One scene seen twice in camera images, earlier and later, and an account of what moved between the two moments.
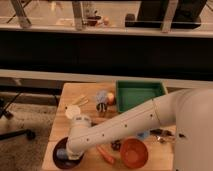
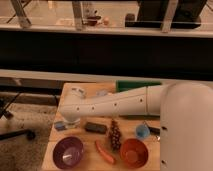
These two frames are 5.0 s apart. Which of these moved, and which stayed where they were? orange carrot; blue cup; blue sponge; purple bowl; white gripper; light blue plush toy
Moved: blue sponge; white gripper
Stayed: light blue plush toy; blue cup; orange carrot; purple bowl
